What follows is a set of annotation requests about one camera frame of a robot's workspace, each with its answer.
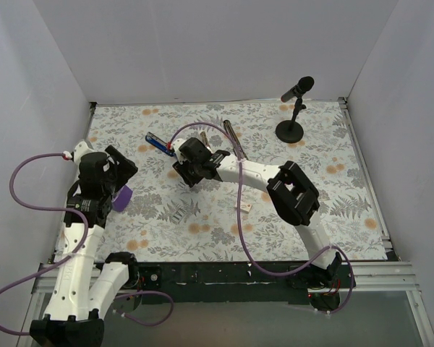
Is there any white stapler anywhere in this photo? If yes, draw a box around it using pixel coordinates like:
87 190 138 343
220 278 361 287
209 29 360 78
200 131 212 151

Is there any purple stapler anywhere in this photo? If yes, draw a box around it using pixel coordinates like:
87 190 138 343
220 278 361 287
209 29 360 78
112 185 133 213

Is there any blue stapler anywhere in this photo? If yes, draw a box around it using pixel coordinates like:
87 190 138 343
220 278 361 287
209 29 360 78
145 132 174 157

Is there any grey staple strip stack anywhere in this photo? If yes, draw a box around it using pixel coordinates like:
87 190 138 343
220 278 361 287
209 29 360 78
169 208 186 224

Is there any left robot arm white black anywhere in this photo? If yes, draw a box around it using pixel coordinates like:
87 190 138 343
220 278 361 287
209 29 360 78
30 140 140 346

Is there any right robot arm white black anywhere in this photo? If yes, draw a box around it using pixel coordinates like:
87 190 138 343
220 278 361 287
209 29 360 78
169 137 342 288

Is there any floral table mat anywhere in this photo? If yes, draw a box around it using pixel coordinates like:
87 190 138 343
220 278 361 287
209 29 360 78
88 101 386 262

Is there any small staple box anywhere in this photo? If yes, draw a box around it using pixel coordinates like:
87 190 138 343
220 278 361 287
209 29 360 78
240 202 252 213

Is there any black microphone on stand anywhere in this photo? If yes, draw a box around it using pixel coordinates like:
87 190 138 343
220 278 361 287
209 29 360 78
275 76 315 144

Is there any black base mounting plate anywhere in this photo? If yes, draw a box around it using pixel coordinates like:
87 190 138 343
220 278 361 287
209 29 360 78
133 262 356 308

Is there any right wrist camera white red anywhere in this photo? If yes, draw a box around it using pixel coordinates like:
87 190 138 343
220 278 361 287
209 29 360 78
169 138 186 163

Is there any aluminium frame rail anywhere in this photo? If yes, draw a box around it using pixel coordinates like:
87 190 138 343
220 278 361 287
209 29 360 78
31 262 420 294

